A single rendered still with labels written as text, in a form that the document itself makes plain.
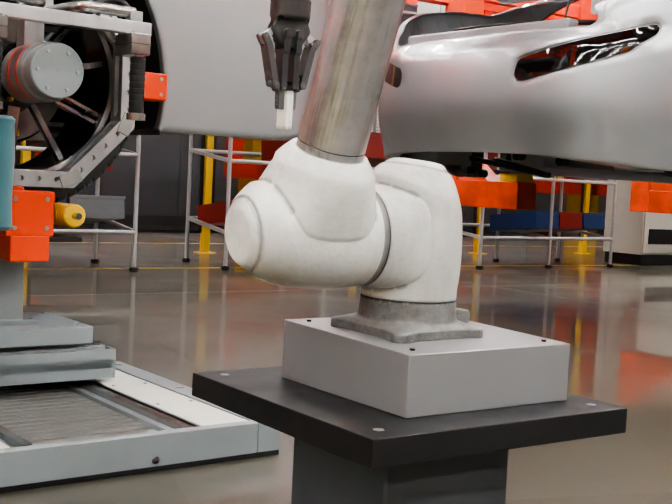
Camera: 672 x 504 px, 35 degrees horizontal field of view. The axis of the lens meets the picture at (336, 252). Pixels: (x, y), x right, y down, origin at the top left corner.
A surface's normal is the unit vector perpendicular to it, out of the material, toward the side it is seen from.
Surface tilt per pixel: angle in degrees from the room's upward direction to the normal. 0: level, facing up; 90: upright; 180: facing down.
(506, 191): 90
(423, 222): 81
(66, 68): 90
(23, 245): 90
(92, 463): 90
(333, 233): 107
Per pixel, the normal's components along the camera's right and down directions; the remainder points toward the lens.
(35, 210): 0.60, 0.08
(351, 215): 0.63, 0.36
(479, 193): -0.79, 0.00
